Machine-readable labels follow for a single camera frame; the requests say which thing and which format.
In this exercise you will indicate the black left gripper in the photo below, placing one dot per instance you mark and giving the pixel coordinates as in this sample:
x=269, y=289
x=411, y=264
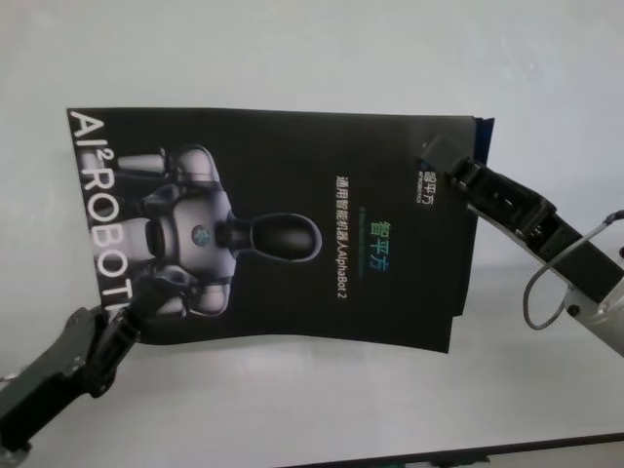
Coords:
x=58, y=370

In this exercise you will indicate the black tape strip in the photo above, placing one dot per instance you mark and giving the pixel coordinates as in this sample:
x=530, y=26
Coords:
x=485, y=139

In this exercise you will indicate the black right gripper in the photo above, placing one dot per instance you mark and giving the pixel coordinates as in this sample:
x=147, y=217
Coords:
x=517, y=209

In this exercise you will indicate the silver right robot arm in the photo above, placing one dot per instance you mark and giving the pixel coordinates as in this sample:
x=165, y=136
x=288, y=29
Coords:
x=604, y=326

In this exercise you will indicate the black robot print poster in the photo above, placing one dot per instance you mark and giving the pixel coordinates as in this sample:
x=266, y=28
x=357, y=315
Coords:
x=292, y=170

